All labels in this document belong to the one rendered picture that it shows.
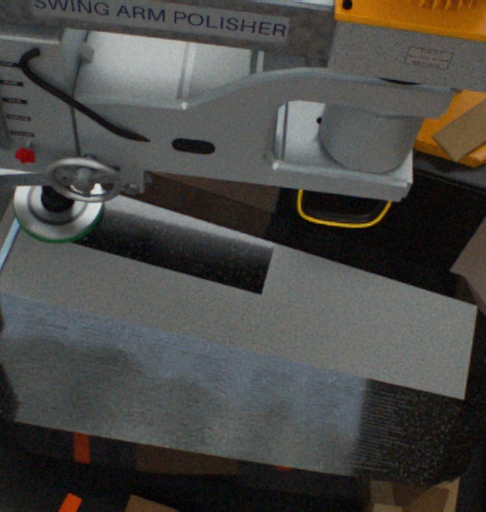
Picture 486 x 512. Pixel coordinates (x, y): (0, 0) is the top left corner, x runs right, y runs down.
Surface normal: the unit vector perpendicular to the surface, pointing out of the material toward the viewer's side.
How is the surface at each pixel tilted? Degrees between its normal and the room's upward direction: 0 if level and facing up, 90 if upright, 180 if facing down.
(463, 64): 90
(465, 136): 11
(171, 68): 4
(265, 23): 90
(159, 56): 4
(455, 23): 0
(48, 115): 90
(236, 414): 45
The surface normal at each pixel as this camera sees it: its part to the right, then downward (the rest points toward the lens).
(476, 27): 0.08, -0.46
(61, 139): -0.09, 0.88
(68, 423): -0.09, 0.28
